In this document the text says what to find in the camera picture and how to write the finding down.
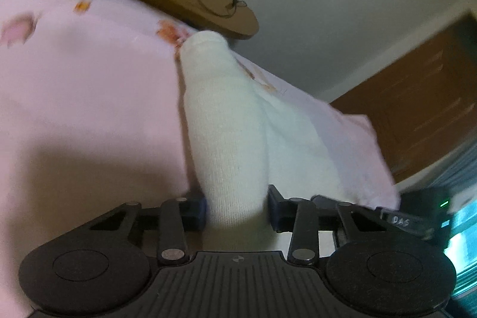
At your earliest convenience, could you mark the brown wooden door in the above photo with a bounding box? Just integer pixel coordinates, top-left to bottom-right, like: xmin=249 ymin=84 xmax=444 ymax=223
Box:
xmin=330 ymin=12 xmax=477 ymax=185

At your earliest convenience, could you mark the white knit garment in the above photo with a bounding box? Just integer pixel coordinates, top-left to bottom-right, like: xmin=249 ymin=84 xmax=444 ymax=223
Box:
xmin=175 ymin=30 xmax=347 ymax=252

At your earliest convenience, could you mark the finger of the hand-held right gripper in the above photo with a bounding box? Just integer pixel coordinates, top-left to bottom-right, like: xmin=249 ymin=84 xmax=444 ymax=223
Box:
xmin=310 ymin=194 xmax=381 ymax=219

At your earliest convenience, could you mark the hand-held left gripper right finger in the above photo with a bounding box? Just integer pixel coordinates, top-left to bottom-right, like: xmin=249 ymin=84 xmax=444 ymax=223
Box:
xmin=267 ymin=184 xmax=376 ymax=266

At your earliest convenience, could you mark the pink floral bed sheet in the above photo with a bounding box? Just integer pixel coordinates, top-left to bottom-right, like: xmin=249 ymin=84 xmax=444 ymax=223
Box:
xmin=0 ymin=0 xmax=402 ymax=318

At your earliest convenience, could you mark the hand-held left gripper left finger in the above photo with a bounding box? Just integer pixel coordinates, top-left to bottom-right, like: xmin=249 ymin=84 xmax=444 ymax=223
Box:
xmin=89 ymin=196 xmax=208 ymax=266

